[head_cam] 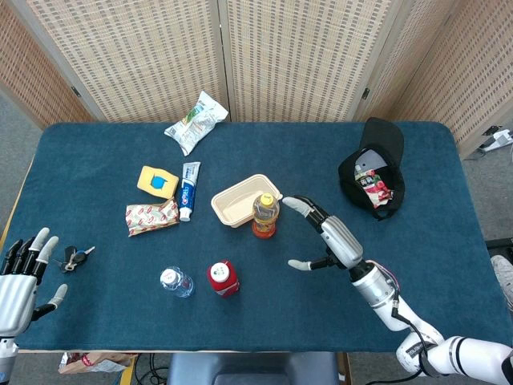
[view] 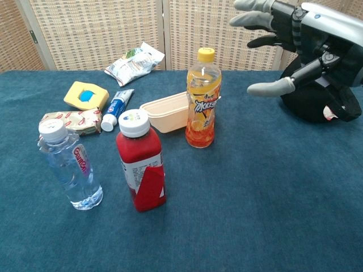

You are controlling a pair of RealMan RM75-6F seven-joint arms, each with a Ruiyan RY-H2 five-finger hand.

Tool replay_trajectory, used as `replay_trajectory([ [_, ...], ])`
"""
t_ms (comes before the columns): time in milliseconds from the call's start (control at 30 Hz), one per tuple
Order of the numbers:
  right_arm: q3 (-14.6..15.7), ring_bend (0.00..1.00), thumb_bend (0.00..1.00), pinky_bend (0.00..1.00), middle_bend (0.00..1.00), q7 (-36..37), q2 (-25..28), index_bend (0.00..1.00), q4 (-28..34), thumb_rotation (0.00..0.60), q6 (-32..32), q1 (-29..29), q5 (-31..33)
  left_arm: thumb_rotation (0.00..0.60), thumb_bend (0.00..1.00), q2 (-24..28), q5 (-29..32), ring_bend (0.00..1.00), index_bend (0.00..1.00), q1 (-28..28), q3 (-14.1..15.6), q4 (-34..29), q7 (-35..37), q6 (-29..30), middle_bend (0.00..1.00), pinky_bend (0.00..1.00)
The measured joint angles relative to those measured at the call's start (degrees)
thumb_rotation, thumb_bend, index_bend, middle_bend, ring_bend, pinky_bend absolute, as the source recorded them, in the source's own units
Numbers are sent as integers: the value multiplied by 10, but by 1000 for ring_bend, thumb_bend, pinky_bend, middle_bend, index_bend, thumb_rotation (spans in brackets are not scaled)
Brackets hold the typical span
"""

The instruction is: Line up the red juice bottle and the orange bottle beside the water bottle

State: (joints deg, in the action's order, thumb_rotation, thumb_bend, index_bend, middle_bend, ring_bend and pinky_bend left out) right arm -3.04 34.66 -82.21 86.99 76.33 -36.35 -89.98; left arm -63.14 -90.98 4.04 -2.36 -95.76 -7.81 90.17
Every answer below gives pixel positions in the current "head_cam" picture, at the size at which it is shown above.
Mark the bunch of keys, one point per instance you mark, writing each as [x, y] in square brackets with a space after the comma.
[72, 258]

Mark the orange drink bottle yellow cap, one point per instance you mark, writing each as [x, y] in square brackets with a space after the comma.
[264, 216]

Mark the black screen hinge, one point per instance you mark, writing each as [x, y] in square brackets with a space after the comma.
[75, 91]
[365, 93]

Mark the black baseball cap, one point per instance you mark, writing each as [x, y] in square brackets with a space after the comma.
[380, 132]

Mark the blue table cloth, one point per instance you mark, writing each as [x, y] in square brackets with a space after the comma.
[280, 321]

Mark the white crinkled snack bag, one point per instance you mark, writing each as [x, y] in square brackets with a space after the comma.
[192, 124]

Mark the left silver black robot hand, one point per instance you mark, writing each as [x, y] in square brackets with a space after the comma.
[16, 293]

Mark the red juice bottle white cap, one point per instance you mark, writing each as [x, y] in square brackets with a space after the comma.
[224, 285]

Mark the grey white shoe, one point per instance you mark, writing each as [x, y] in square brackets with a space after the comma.
[503, 276]

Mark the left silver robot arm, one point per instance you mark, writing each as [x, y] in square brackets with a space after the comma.
[6, 353]

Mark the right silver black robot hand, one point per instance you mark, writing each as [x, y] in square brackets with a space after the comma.
[340, 240]

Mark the white power strip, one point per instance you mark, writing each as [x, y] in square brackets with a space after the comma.
[501, 138]

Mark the red snack packet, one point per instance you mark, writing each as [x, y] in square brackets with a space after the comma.
[376, 188]

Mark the black box on floor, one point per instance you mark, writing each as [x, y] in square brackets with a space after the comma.
[499, 244]

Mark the yellow sponge with blue centre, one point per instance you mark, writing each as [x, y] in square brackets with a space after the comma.
[146, 180]

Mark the blue white toothpaste tube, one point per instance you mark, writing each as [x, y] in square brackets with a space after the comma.
[187, 192]

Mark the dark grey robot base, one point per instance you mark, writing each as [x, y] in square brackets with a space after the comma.
[240, 369]

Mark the red patterned paper wrapper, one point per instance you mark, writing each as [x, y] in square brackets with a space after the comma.
[148, 216]

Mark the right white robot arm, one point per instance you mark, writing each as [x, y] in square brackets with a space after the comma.
[372, 284]

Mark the beige plastic food container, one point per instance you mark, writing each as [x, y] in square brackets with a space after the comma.
[232, 204]

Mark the woven folding screen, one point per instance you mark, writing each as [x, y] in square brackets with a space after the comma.
[140, 60]

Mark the clear water bottle white cap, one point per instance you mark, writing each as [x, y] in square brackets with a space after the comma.
[178, 282]

